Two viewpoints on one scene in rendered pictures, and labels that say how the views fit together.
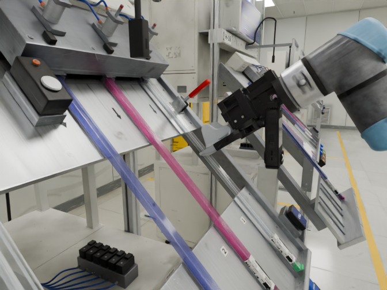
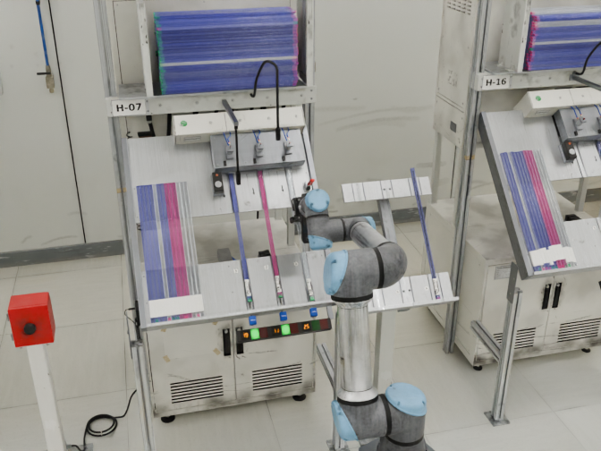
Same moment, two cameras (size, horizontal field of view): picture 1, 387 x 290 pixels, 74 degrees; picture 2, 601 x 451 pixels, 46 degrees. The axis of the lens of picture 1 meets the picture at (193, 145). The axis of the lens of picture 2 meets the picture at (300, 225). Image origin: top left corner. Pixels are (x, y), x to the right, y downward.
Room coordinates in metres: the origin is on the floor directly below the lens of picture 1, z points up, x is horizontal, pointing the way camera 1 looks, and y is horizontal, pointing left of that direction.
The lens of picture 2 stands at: (-0.98, -1.83, 2.07)
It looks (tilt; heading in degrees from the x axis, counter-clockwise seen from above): 26 degrees down; 50
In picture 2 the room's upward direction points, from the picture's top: straight up
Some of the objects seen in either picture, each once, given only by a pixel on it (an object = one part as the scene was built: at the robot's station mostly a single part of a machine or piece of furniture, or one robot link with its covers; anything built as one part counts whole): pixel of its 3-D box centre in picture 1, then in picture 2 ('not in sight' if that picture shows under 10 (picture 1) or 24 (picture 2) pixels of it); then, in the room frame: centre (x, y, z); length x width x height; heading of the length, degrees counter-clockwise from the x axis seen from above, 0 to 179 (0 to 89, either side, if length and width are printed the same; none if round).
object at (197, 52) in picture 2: not in sight; (227, 49); (0.50, 0.33, 1.52); 0.51 x 0.13 x 0.27; 153
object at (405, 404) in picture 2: not in sight; (402, 410); (0.27, -0.80, 0.72); 0.13 x 0.12 x 0.14; 152
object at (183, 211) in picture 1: (244, 152); (545, 231); (1.73, -0.35, 0.65); 1.01 x 0.73 x 1.29; 63
